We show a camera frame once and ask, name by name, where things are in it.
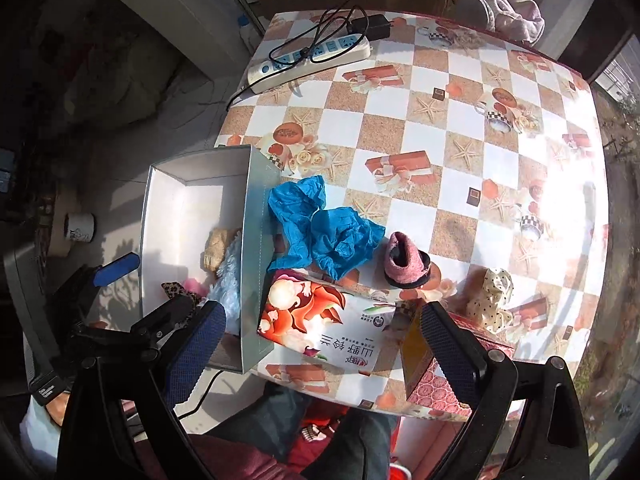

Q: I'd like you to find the white power strip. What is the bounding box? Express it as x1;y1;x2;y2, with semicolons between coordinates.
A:
247;32;372;95

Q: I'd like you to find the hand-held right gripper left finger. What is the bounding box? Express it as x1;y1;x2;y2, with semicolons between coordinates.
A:
57;300;228;480

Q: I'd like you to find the pink cloth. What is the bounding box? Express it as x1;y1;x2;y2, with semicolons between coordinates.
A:
480;0;546;43

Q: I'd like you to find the leopard print scrunchie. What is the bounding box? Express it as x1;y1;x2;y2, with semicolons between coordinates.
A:
161;281;201;311

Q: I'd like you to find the white polka dot scrunchie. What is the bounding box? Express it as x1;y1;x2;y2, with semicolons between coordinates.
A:
465;267;516;333

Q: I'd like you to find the white plastic bottle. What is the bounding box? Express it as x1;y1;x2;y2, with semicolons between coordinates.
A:
237;15;262;55

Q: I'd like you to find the black power adapter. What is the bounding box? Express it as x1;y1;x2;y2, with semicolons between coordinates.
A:
347;12;392;41

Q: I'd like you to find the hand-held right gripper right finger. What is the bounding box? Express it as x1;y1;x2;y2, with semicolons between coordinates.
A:
420;301;591;480

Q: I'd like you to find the checkered printed tablecloth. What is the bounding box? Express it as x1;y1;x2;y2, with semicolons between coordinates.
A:
215;7;613;421

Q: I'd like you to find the person's leg in jeans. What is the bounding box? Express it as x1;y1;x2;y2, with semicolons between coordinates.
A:
205;385;396;480

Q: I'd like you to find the blue glove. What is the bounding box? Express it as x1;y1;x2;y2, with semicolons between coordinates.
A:
267;175;387;281

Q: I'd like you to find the dark red cushion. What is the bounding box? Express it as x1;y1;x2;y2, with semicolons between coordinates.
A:
135;435;301;480

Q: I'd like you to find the red patterned carton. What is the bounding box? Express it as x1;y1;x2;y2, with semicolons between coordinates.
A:
400;305;516;423

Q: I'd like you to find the person's left hand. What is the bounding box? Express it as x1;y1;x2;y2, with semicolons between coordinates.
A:
42;392;72;428

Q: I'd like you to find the white cardboard box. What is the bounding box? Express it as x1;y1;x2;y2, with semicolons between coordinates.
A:
139;145;283;375

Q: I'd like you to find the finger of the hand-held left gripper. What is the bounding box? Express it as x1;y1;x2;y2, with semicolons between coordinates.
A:
129;294;202;342
50;252;142;313

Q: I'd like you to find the light blue fluffy cloth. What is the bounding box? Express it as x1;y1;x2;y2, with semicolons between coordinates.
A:
207;237;243;336

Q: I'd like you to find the printed tissue box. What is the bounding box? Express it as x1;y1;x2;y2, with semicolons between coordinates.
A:
256;269;426;376

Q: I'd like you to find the black adapter cable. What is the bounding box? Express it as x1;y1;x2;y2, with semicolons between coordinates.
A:
270;2;368;66

